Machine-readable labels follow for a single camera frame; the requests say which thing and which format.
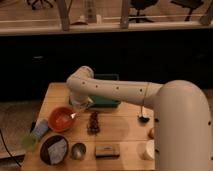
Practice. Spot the grey cloth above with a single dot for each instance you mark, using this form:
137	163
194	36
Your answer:
57	151

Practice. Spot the dark bowl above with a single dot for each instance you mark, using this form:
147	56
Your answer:
44	156

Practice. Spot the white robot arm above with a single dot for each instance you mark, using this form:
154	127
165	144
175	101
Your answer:
182	117

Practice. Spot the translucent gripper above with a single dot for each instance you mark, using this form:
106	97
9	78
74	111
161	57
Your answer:
81	106

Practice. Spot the green cup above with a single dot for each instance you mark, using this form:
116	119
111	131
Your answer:
29	143

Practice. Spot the dark grape bunch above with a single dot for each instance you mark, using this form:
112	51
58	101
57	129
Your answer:
93	124

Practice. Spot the orange object at edge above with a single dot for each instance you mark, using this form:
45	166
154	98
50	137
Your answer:
151	133

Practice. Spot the blue sponge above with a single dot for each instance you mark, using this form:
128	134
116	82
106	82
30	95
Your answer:
41	129

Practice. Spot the white cup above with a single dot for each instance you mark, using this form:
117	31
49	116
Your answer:
149	153

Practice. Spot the small metal cup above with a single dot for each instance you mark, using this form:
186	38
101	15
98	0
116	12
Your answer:
78	151

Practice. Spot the red bowl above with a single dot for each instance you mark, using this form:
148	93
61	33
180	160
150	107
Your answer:
59	120

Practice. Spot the brown rectangular block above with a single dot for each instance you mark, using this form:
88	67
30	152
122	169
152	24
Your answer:
107	150

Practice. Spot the green tray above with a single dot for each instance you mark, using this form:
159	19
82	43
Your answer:
98	101

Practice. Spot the black spoon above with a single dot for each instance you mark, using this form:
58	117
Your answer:
142	117

